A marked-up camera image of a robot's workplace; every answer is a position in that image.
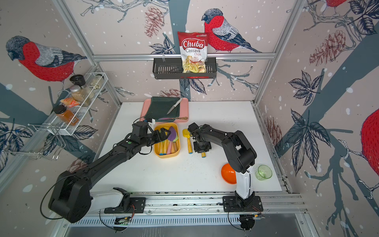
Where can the chrome wire holder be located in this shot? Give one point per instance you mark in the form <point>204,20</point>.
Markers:
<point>33,141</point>

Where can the white handled knife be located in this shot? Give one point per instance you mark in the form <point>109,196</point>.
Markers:
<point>174,107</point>

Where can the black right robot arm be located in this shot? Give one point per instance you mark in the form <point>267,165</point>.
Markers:
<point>239,153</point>

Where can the clear glass jar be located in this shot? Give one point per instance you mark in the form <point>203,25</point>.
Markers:
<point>97,82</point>

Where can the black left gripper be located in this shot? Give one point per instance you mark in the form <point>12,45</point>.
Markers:
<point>159,138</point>

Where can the pink plastic tray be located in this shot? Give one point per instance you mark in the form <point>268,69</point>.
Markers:
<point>184,110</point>

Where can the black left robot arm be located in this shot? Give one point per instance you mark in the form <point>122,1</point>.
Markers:
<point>71,198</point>

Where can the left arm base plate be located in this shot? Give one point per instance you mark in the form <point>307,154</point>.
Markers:
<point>128,205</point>

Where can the green shovel wooden handle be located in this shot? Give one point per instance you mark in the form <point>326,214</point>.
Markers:
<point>175,147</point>

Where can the yellow storage box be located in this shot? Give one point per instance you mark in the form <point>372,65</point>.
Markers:
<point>156,146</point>

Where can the iridescent gold spoon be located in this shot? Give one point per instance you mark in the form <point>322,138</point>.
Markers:
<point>178,118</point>

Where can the red cassava chips bag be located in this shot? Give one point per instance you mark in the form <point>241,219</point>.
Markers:
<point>193,50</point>

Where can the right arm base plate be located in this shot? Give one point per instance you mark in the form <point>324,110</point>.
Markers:
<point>236,204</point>

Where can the orange bowl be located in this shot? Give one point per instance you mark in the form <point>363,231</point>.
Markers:
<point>228,174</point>

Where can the dark green folded cloth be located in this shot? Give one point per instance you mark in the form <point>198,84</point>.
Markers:
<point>159,107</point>

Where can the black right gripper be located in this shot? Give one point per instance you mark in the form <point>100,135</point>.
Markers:
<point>207,147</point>

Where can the black lid spice jar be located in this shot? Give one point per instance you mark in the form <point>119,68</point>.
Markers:
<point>78,80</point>

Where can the green transparent cup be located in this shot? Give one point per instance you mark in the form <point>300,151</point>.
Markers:
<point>263,172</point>

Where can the orange sauce jar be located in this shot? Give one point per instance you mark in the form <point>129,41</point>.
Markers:
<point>67,116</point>

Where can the white wire spice rack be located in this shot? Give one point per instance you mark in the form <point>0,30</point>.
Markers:
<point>80,111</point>

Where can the purple shovel pink handle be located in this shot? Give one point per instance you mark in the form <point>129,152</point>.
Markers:
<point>171,138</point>

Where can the orange snack packet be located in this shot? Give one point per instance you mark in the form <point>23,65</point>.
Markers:
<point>70,102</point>

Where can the silver lid spice jar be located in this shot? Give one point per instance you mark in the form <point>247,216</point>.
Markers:
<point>80,95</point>

